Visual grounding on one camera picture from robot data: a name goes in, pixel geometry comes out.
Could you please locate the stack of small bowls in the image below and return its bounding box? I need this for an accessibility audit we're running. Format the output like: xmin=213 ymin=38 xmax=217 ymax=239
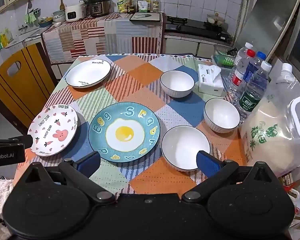
xmin=52 ymin=9 xmax=66 ymax=23

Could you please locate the blue cap water bottle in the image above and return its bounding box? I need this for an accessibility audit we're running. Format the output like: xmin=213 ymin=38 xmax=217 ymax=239
xmin=236 ymin=51 xmax=266 ymax=105

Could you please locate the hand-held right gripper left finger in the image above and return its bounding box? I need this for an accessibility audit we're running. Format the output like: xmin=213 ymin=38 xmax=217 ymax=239
xmin=24 ymin=151 xmax=115 ymax=205

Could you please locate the black gas stove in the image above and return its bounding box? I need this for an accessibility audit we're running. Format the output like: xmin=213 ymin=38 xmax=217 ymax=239
xmin=165 ymin=16 xmax=232 ymax=43

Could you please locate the red cap water bottle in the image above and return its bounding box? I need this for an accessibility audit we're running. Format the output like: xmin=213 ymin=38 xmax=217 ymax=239
xmin=227 ymin=42 xmax=256 ymax=98

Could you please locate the white lower cabinet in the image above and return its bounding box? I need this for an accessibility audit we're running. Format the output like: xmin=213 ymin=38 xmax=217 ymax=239
xmin=164 ymin=35 xmax=215 ymax=57

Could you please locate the white ribbed bowl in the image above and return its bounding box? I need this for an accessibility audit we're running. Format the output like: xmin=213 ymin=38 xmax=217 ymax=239
xmin=161 ymin=126 xmax=211 ymax=172
xmin=204 ymin=97 xmax=240 ymax=133
xmin=160 ymin=70 xmax=195 ymax=98

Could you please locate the cream cooking pot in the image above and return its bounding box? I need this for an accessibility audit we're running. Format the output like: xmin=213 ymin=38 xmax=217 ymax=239
xmin=206 ymin=12 xmax=227 ymax=27

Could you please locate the blue basin with dishes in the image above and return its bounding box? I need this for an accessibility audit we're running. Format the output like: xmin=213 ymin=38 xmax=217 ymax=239
xmin=38 ymin=17 xmax=53 ymax=28

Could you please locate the black pressure cooker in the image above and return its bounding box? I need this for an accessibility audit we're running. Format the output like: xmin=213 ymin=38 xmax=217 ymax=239
xmin=86 ymin=0 xmax=110 ymax=18

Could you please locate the crumpled plastic packaging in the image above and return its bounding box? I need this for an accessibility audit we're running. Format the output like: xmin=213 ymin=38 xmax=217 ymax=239
xmin=277 ymin=175 xmax=300 ymax=233

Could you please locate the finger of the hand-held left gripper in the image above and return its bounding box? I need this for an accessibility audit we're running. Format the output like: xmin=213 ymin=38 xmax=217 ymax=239
xmin=0 ymin=134 xmax=33 ymax=148

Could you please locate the white plate with black rim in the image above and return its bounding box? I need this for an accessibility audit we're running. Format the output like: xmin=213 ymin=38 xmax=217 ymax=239
xmin=65 ymin=60 xmax=112 ymax=88

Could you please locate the dark cutting board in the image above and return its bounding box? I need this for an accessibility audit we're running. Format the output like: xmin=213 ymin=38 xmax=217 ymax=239
xmin=129 ymin=12 xmax=161 ymax=22

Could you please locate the white tissue pack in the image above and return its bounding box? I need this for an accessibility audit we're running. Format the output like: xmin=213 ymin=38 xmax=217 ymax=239
xmin=197 ymin=64 xmax=225 ymax=97

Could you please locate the yellow wooden chair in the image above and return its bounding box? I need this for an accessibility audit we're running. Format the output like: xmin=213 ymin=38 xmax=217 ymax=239
xmin=0 ymin=42 xmax=59 ymax=133

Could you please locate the green plastic basket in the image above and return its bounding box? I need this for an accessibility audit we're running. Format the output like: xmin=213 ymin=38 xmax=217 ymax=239
xmin=213 ymin=44 xmax=238 ymax=68

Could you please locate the green label water bottle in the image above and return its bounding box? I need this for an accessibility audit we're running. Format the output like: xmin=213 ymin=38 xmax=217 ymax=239
xmin=237 ymin=61 xmax=272 ymax=123

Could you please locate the clear bag of rice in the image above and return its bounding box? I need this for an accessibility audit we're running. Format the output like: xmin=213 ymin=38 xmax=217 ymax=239
xmin=240 ymin=64 xmax=300 ymax=180

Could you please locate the striped counter cloth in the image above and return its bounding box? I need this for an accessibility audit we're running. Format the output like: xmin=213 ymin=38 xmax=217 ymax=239
xmin=42 ymin=12 xmax=165 ymax=64

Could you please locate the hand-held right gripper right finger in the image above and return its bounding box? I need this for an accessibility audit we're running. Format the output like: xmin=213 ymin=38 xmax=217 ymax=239
xmin=182 ymin=151 xmax=275 ymax=204

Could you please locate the green hanging cloth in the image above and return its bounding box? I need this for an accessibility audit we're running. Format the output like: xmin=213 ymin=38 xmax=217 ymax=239
xmin=24 ymin=10 xmax=39 ymax=23

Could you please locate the white rice cooker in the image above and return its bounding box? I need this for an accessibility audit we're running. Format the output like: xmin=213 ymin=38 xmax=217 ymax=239
xmin=65 ymin=3 xmax=87 ymax=22

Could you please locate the yellow green plastic bag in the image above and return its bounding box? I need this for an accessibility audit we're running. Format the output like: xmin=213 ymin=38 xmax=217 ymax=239
xmin=0 ymin=29 xmax=14 ymax=48

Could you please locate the white plate with bunny print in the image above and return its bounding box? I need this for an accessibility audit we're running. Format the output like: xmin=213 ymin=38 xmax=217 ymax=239
xmin=27 ymin=104 xmax=79 ymax=157

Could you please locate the blue plate with egg print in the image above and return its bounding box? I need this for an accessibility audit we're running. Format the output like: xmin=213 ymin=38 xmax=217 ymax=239
xmin=88 ymin=102 xmax=161 ymax=163

